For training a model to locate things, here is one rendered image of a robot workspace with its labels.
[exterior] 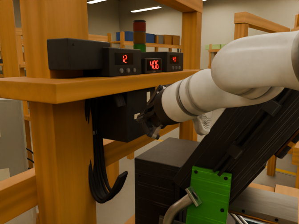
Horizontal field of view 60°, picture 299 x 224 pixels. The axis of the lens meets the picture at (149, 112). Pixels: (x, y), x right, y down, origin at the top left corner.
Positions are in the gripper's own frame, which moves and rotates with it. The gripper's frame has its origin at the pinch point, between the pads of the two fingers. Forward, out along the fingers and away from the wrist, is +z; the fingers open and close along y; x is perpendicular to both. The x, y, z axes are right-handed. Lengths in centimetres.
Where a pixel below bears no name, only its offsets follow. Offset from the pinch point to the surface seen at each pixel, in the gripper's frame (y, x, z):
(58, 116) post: 3.4, -17.2, 12.1
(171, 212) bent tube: 18.9, 21.9, 13.4
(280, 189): -6, 106, 39
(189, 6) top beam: -80, 27, 36
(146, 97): -12.3, 5.7, 14.1
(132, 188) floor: -5, 122, 254
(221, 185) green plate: 9.0, 29.4, 2.7
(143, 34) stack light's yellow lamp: -41.9, 3.1, 25.1
